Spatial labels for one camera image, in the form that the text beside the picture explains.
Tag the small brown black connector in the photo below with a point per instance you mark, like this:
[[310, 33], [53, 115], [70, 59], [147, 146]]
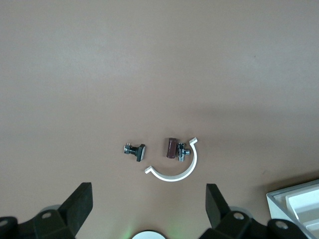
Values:
[[170, 148]]

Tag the white drawer cabinet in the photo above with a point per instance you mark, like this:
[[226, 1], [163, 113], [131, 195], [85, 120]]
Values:
[[272, 196]]

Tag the brown table cover sheet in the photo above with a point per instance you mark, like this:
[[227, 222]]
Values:
[[74, 74]]

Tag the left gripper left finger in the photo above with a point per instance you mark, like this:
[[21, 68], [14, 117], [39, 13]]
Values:
[[74, 211]]

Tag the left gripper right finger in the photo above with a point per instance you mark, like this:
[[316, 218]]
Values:
[[216, 214]]

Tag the small black clip part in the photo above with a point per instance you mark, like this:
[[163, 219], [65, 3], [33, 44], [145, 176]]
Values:
[[138, 152]]

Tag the white curved pipe clamp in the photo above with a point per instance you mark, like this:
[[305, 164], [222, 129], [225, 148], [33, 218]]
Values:
[[193, 164]]

